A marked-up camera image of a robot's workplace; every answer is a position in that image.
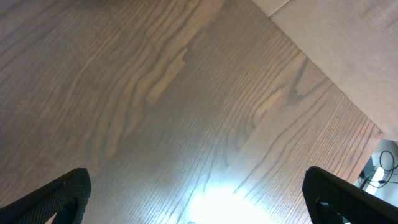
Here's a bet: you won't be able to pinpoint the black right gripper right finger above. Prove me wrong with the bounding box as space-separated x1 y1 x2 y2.
302 166 397 224

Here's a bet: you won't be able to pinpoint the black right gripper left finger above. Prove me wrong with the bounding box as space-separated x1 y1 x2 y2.
1 168 91 224

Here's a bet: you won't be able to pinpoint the black cables on floor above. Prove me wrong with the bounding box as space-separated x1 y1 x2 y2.
359 150 398 189

